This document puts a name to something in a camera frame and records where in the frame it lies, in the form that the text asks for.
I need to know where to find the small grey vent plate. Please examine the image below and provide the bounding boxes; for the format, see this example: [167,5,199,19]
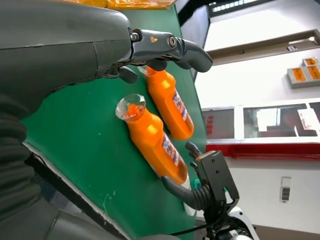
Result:
[279,176,292,204]

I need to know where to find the red white glass cabinet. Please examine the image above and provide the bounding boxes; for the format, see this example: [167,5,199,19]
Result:
[201,101,320,236]

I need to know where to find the brown framed door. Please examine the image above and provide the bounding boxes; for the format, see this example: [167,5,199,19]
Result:
[207,29,320,66]

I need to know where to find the orange bottle with clear cap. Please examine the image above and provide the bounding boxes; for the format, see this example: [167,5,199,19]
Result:
[137,65,195,141]
[115,93,189,186]

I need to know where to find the grey wall panel orange signs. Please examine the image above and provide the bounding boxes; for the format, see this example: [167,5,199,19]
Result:
[286,56,320,90]

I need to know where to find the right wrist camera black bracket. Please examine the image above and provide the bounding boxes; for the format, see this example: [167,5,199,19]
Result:
[195,150,240,208]

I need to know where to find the dark framed barred window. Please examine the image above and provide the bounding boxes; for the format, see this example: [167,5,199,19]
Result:
[208,0,275,18]

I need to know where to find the white shampoo bottle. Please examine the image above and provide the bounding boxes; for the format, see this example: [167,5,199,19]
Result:
[182,174,198,218]

